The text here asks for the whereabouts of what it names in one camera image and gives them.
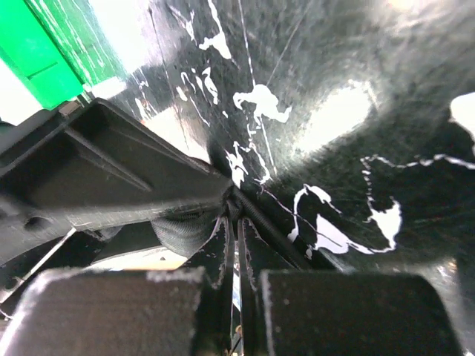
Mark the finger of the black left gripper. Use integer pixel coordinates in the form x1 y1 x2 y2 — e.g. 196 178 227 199
1 99 232 263

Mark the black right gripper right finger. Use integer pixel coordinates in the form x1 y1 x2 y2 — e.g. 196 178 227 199
243 270 462 355

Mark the green plastic tray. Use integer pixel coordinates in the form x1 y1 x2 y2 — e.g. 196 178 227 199
1 1 126 110

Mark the black marbled table mat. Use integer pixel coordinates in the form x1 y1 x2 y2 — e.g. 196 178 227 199
91 1 474 355

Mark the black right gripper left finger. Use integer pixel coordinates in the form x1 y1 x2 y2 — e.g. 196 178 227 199
1 268 231 355

